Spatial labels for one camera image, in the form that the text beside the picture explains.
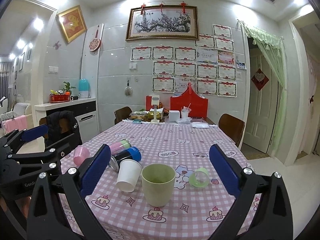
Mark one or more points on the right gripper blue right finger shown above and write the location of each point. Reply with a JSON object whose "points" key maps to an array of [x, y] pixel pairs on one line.
{"points": [[241, 183]]}

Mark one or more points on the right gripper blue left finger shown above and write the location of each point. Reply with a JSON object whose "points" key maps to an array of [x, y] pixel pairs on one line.
{"points": [[79, 183]]}

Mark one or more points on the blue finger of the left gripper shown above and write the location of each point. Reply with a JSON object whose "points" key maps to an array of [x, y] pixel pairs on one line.
{"points": [[34, 133]]}

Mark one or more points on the pale green plastic cup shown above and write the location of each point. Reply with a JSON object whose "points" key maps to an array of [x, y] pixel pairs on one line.
{"points": [[158, 184]]}

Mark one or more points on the pink plastic cup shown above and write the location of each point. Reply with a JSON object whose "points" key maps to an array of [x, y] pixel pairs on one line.
{"points": [[81, 153]]}

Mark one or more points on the small clear green cup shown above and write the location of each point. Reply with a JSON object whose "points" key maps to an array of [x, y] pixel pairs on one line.
{"points": [[199, 178]]}

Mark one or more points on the white paper cup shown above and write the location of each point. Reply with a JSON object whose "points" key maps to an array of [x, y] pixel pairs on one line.
{"points": [[128, 175]]}

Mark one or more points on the clear cup with straw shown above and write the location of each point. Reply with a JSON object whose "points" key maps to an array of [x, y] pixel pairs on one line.
{"points": [[185, 111]]}

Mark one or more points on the black jacket on chair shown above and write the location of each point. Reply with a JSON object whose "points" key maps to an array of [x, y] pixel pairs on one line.
{"points": [[60, 125]]}

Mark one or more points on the pink and green can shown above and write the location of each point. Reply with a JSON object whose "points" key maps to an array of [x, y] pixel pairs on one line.
{"points": [[119, 146]]}

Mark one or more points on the black and blue can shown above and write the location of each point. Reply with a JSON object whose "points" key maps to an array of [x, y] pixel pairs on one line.
{"points": [[132, 153]]}

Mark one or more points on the brown chair right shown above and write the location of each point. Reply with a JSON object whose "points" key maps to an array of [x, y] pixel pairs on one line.
{"points": [[232, 127]]}

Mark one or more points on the brown chair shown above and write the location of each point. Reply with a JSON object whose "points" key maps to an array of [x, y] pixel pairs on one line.
{"points": [[232, 127], [122, 114]]}

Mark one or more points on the red planter with plant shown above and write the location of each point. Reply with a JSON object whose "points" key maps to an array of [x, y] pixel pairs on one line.
{"points": [[63, 95]]}

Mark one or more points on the white door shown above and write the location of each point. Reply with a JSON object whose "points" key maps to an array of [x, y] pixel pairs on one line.
{"points": [[262, 105]]}

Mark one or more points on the white folded cloth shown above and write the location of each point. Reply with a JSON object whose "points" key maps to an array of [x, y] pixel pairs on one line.
{"points": [[200, 125]]}

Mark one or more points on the white sideboard cabinet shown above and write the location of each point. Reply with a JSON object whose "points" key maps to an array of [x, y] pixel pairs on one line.
{"points": [[85, 112]]}

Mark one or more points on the brown chair far left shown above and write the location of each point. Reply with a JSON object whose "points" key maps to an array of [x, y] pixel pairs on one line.
{"points": [[122, 114]]}

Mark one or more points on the pink checkered tablecloth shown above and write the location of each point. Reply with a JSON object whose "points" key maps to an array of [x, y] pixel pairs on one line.
{"points": [[180, 154]]}

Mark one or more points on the teal humidifier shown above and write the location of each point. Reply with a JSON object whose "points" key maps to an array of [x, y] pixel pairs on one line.
{"points": [[84, 89]]}

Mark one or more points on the red gift bag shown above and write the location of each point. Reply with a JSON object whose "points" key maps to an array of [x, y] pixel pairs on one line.
{"points": [[189, 98]]}

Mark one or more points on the white square box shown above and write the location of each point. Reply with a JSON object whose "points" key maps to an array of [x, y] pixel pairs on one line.
{"points": [[174, 116]]}

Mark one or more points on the small red box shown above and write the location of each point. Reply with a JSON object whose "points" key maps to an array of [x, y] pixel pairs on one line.
{"points": [[148, 102]]}

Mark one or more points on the white desk lamp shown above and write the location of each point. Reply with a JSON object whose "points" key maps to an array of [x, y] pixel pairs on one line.
{"points": [[155, 101]]}

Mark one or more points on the red diamond door decoration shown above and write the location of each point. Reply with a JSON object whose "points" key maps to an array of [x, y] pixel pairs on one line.
{"points": [[259, 79]]}

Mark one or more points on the gold framed red picture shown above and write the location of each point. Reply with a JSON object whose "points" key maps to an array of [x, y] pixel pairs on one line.
{"points": [[72, 23]]}

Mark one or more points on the green door curtain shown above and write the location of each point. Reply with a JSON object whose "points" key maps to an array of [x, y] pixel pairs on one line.
{"points": [[272, 49]]}

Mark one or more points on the plum blossom framed painting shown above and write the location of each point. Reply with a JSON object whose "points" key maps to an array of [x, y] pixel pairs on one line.
{"points": [[163, 21]]}

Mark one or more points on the wall switch plate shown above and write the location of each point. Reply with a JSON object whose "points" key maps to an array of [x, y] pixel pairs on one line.
{"points": [[53, 70]]}

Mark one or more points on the red round wall ornament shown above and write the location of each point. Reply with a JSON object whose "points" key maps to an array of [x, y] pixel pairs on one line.
{"points": [[95, 43]]}

